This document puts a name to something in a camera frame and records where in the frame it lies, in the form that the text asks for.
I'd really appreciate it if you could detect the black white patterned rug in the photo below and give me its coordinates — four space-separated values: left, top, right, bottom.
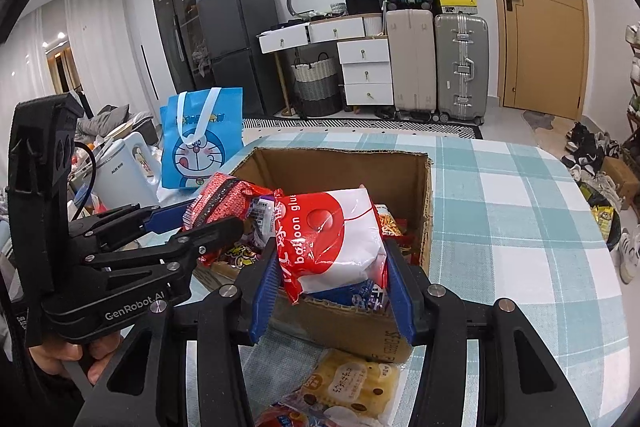
242 117 483 140

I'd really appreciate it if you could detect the grey doormat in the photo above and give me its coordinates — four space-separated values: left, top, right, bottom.
522 109 556 130

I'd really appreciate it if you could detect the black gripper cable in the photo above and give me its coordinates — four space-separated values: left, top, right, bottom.
74 143 98 214

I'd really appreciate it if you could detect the red white snack bag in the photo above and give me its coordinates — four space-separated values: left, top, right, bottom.
272 187 390 305

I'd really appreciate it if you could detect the black trash bag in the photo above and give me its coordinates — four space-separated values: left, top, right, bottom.
575 182 623 253

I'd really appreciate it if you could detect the pile of shoes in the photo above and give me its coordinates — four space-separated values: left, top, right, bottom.
562 122 623 180

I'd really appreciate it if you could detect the yellow snack packet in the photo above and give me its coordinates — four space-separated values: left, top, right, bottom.
592 204 616 238

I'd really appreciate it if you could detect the red blue snack packet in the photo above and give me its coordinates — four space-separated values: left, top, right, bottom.
252 402 381 427

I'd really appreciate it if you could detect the woven laundry basket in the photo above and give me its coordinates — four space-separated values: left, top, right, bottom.
291 52 342 118

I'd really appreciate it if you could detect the person's left hand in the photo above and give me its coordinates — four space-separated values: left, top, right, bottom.
27 332 126 385

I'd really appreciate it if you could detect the small cardboard box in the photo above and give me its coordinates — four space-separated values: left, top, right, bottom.
600 156 640 212

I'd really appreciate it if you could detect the white drawer desk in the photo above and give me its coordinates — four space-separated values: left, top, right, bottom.
257 14 396 105

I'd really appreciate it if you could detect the red black snack packet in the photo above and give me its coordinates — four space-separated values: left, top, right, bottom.
182 172 273 230

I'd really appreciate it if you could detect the shoe rack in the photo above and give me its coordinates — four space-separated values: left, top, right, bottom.
622 22 640 138

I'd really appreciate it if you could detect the black basket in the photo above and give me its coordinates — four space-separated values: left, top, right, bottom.
344 0 382 15

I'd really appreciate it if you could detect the grey refrigerator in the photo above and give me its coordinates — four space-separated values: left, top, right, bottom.
192 0 281 118

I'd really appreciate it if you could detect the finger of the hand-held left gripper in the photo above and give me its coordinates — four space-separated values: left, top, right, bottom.
67 199 198 243
82 216 246 275

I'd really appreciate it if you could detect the white sneaker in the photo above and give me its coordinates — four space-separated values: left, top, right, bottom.
619 227 640 285

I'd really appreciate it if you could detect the blue cartoon tote bag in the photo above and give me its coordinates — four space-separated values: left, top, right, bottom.
159 88 244 192

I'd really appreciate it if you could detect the grey cloth pile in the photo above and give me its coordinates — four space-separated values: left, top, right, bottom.
82 104 133 135

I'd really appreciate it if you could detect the wooden door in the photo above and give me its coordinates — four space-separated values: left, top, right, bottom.
475 0 591 120

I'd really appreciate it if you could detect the white electric appliance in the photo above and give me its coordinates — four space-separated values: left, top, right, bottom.
92 131 161 210

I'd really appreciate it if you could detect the brown cardboard box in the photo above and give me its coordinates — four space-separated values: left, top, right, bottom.
192 147 435 365

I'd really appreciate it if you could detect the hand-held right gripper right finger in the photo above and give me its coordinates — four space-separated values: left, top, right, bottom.
382 239 593 427

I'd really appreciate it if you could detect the green white checked tablecloth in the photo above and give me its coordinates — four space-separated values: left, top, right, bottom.
185 129 631 427

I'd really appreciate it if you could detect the yellow black shoe box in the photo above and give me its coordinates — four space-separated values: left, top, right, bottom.
434 0 478 16

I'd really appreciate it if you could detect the dark glass cabinet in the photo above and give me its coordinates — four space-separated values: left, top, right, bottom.
147 0 228 100

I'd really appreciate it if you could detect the beige suitcase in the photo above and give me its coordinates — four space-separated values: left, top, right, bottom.
385 8 437 120

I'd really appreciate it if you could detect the silver suitcase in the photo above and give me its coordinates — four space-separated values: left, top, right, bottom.
434 13 490 125

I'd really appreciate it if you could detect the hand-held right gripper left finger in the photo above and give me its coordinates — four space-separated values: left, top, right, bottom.
82 247 286 427

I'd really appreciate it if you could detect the cookie pack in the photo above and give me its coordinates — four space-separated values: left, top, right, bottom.
300 348 401 420

